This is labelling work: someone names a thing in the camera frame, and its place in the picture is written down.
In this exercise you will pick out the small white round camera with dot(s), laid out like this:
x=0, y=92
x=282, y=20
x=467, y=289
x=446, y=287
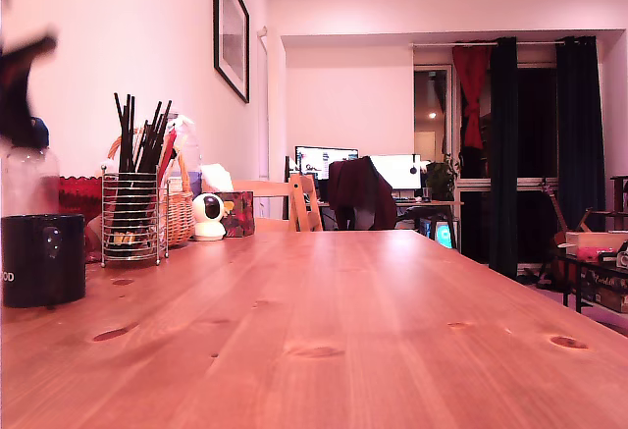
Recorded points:
x=208, y=218

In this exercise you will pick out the pale wooden box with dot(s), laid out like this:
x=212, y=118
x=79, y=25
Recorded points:
x=593, y=240

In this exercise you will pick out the dark wooden shelf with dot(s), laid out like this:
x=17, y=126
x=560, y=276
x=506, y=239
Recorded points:
x=620, y=178

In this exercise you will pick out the dark blue coffee mug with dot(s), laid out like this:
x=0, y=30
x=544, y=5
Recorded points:
x=34, y=272

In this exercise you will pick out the wicker basket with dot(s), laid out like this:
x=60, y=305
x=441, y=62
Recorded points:
x=180, y=218

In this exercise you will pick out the white tissue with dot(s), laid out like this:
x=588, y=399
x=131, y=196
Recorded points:
x=216, y=176

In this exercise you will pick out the pink case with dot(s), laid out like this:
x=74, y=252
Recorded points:
x=591, y=253

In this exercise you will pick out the white wall pipe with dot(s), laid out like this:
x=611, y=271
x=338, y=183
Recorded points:
x=263, y=105

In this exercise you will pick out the black framed wall picture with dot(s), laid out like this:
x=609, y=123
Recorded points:
x=233, y=31

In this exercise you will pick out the white instant camera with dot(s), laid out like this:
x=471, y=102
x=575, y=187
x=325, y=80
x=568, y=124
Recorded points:
x=624, y=257

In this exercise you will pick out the dark curtain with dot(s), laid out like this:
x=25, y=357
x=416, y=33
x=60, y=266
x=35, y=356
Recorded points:
x=504, y=154
x=580, y=129

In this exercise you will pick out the dark red jacket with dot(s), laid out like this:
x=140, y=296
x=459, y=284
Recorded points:
x=362, y=183

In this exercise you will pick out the acoustic guitar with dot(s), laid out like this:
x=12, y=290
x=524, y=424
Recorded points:
x=559, y=232

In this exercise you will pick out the clear plastic bottle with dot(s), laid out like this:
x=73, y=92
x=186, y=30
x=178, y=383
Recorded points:
x=191, y=149

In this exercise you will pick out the black chopstick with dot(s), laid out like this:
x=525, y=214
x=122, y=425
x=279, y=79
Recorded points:
x=168, y=107
x=127, y=106
x=132, y=106
x=117, y=106
x=157, y=108

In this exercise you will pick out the computer monitor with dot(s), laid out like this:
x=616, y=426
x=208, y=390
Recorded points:
x=396, y=171
x=324, y=159

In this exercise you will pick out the white curtain rod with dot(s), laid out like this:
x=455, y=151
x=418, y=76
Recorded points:
x=434, y=44

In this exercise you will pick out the dark board game box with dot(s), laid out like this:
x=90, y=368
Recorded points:
x=611, y=294

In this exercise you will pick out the low black side table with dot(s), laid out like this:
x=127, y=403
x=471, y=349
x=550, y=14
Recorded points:
x=579, y=286

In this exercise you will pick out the wooden chair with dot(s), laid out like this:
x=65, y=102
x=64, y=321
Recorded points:
x=260, y=188

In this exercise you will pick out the grey office chair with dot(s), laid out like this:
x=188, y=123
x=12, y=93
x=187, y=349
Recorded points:
x=366, y=218

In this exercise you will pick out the wooden desk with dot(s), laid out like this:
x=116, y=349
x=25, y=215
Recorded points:
x=435, y=202

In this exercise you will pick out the red curtain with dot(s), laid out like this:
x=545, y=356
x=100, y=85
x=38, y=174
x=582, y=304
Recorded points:
x=472, y=85

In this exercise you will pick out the clear water bottle blue cap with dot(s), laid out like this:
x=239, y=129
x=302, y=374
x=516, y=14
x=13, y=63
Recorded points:
x=29, y=178

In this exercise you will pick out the lit computer tower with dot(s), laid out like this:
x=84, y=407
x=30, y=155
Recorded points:
x=441, y=235

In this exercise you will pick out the red glass goblet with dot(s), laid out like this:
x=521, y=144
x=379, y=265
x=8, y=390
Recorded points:
x=81, y=198

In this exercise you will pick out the black headphones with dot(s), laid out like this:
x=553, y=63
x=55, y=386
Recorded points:
x=413, y=170

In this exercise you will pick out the green potted plant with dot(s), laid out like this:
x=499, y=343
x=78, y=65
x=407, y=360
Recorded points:
x=440, y=178

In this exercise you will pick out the floral patterned box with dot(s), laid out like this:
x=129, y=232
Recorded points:
x=240, y=215

